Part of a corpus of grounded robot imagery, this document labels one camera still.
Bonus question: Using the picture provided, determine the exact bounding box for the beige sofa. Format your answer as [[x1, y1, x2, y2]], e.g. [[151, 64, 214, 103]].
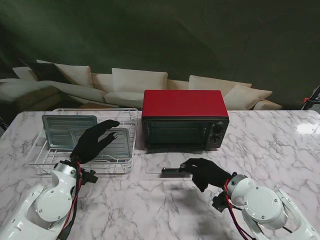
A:
[[0, 59, 283, 112]]

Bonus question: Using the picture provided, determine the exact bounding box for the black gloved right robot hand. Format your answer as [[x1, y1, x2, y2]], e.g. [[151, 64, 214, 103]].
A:
[[179, 157, 232, 193]]

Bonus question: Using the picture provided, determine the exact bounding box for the glass oven door black handle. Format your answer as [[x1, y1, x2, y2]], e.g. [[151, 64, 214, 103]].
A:
[[140, 151, 209, 181]]

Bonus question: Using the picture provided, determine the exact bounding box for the white wire dish rack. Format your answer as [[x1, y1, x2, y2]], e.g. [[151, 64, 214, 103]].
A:
[[28, 107, 140, 175]]

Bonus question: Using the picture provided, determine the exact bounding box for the long cream sofa seat cushion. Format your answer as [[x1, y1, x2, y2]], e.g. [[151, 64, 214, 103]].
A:
[[0, 78, 107, 103]]

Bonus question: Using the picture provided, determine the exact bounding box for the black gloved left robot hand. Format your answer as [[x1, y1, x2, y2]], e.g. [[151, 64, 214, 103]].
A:
[[69, 119, 121, 165]]

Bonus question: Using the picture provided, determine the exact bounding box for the red black right arm cable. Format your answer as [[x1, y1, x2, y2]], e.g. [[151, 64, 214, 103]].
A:
[[223, 179, 253, 240]]

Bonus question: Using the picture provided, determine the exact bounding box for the red black left arm cable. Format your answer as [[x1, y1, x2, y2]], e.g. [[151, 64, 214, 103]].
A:
[[56, 161, 85, 240]]

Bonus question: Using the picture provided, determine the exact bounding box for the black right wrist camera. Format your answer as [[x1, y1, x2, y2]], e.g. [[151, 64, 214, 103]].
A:
[[211, 192, 230, 213]]

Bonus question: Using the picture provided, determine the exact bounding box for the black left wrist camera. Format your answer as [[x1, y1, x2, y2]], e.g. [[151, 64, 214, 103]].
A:
[[81, 169, 99, 185]]

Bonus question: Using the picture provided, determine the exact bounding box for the red toaster oven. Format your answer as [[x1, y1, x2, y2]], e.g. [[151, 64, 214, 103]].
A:
[[141, 89, 230, 155]]

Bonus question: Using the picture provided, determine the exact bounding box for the black stand with orange clip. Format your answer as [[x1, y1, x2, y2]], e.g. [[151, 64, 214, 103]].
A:
[[298, 84, 320, 111]]

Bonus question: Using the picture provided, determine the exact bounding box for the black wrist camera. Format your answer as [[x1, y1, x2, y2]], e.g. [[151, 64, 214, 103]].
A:
[[81, 169, 99, 185], [211, 192, 230, 213]]

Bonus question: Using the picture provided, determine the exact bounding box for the silver ribbed baking tray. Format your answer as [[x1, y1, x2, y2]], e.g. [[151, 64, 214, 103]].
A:
[[71, 127, 134, 161], [41, 114, 98, 149]]

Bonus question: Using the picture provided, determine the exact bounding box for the red black arm cable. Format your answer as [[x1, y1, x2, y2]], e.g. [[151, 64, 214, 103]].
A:
[[56, 161, 85, 240], [223, 179, 253, 240]]

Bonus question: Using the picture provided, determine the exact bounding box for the dark brown sofa cushion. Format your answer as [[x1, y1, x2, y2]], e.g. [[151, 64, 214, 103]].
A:
[[19, 59, 73, 85]]

